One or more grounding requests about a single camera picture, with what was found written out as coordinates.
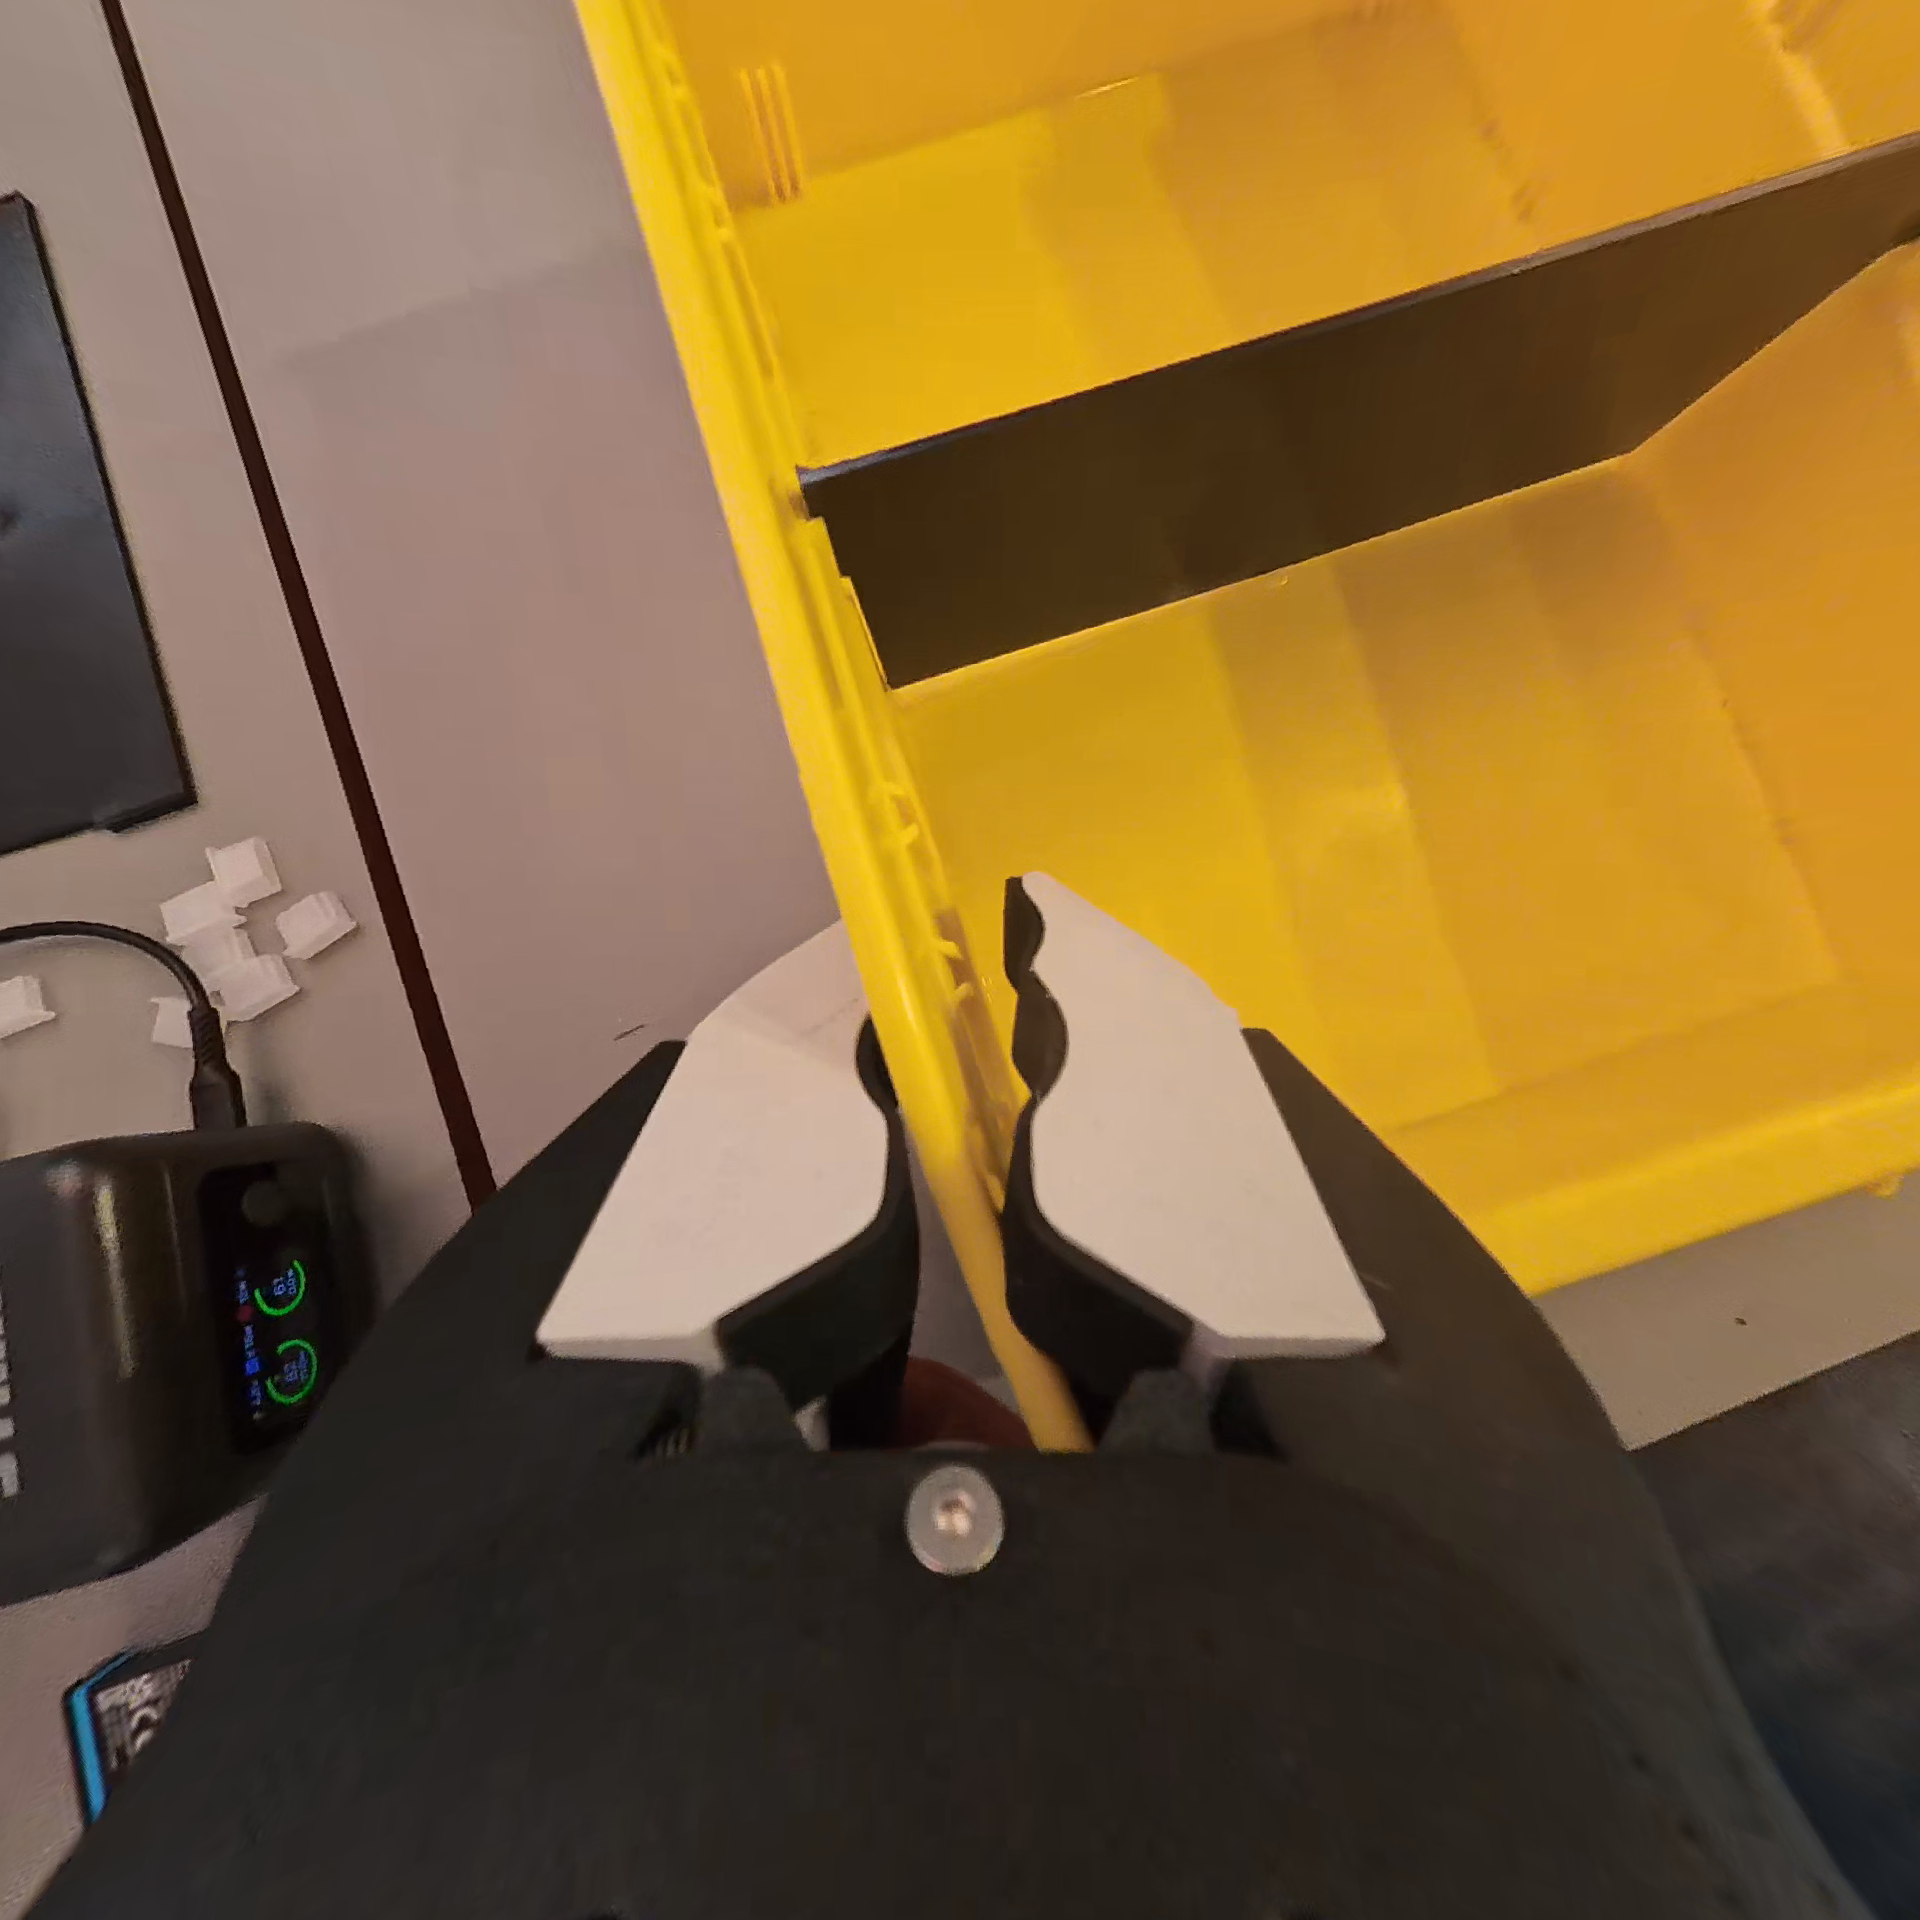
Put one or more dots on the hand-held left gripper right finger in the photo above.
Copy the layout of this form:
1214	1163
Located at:
1201	1184

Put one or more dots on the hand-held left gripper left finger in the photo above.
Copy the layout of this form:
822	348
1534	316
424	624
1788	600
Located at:
721	1200

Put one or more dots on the yellow plastic bin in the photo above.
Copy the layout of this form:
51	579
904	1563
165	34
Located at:
1499	826

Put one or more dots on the person's left hand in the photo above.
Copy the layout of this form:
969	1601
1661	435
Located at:
946	1410

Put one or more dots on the pile of white plastic clips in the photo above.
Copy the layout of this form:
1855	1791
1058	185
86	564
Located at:
247	871

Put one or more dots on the black power bank with display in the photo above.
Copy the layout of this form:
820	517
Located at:
106	1320

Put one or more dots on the black bin divider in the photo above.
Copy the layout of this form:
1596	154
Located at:
1201	480

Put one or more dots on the person's jeans leg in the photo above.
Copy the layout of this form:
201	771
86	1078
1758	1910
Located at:
1800	1620

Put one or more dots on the black blue-edged card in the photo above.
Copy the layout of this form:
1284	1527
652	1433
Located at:
127	1711

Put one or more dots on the black flat panel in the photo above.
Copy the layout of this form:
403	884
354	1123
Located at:
74	600

